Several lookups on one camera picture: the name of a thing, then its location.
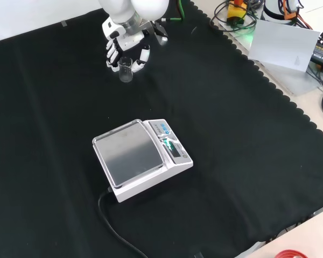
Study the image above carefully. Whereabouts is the black bench cloth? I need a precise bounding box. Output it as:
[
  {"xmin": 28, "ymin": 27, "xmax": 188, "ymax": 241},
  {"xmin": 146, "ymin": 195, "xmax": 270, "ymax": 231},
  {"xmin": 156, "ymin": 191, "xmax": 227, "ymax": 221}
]
[{"xmin": 0, "ymin": 0, "xmax": 323, "ymax": 258}]

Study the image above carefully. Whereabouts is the orange cable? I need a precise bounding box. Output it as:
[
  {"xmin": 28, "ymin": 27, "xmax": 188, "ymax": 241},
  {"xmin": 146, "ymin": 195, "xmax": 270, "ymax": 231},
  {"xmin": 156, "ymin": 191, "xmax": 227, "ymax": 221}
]
[{"xmin": 278, "ymin": 0, "xmax": 314, "ymax": 30}]

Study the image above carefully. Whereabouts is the thin black looped cable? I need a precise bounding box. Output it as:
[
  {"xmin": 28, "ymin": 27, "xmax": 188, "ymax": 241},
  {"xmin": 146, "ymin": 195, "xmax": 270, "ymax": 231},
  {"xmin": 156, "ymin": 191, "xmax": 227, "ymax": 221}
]
[{"xmin": 209, "ymin": 0, "xmax": 258, "ymax": 32}]

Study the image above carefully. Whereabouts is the white electronic balance steel pan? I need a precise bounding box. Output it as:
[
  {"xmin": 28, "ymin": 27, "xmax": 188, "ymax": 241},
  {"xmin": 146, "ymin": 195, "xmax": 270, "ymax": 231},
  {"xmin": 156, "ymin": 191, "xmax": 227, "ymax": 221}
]
[{"xmin": 92, "ymin": 118, "xmax": 194, "ymax": 204}]

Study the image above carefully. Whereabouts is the grey metal base plate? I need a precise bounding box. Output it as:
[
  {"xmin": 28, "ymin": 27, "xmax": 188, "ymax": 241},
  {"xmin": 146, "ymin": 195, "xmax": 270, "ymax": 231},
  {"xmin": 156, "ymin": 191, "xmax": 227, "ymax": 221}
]
[{"xmin": 217, "ymin": 18, "xmax": 323, "ymax": 95}]

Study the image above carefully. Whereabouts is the green cable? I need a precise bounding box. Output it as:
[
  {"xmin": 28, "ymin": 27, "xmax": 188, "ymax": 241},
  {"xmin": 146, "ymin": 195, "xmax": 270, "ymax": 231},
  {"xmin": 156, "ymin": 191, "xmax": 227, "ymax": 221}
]
[{"xmin": 160, "ymin": 0, "xmax": 186, "ymax": 22}]

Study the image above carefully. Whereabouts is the pale white board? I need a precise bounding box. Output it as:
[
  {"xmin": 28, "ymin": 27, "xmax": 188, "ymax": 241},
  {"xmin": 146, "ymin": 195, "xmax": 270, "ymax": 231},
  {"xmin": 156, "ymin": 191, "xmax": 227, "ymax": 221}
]
[{"xmin": 248, "ymin": 19, "xmax": 321, "ymax": 73}]

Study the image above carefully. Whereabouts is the yellow stop button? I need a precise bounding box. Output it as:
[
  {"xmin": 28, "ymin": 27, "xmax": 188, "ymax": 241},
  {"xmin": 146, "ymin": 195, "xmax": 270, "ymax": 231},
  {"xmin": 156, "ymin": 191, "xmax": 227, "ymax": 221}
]
[{"xmin": 227, "ymin": 0, "xmax": 249, "ymax": 26}]

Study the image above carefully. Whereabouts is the black balance power cable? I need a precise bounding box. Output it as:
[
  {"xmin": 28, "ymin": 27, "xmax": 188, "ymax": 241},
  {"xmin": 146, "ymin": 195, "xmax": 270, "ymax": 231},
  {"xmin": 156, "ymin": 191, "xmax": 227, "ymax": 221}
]
[{"xmin": 97, "ymin": 187, "xmax": 149, "ymax": 258}]

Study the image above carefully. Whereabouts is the red round object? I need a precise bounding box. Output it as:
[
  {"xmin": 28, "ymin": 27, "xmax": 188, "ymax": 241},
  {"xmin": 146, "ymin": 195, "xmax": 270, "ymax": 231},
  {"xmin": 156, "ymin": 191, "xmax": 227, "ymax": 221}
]
[{"xmin": 274, "ymin": 249, "xmax": 311, "ymax": 258}]

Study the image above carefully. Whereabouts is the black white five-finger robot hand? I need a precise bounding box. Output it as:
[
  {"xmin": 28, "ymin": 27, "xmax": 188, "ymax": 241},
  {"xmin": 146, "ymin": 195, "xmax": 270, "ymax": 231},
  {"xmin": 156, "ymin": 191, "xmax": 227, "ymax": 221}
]
[{"xmin": 101, "ymin": 17, "xmax": 151, "ymax": 73}]

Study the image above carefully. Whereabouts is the small clear glass beaker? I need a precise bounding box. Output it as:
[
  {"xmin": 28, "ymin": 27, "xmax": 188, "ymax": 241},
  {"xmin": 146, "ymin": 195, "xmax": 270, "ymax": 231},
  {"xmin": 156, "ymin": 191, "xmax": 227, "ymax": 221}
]
[{"xmin": 117, "ymin": 57, "xmax": 134, "ymax": 83}]

